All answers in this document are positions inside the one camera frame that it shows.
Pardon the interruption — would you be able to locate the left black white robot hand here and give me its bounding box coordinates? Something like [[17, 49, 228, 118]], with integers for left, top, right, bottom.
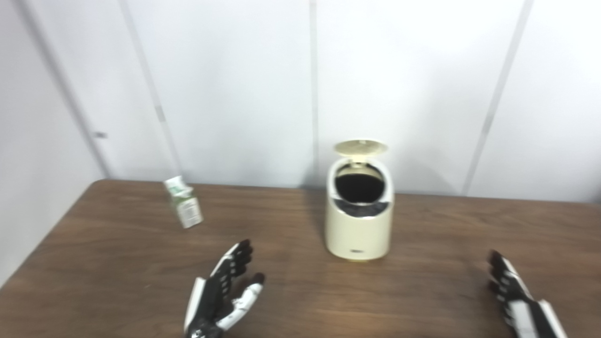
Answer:
[[184, 239, 266, 338]]

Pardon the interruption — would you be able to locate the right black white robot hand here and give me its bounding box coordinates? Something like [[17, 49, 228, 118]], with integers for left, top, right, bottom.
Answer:
[[486, 250, 569, 338]]

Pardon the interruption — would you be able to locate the cream round bin lid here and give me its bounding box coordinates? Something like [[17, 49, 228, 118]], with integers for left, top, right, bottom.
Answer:
[[333, 139, 389, 162]]

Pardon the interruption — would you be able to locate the green white milk carton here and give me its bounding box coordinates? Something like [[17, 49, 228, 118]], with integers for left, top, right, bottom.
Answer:
[[163, 176, 204, 229]]

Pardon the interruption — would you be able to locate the cream-colored bin body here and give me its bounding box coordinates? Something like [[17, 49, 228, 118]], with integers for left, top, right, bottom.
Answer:
[[324, 157, 395, 261]]

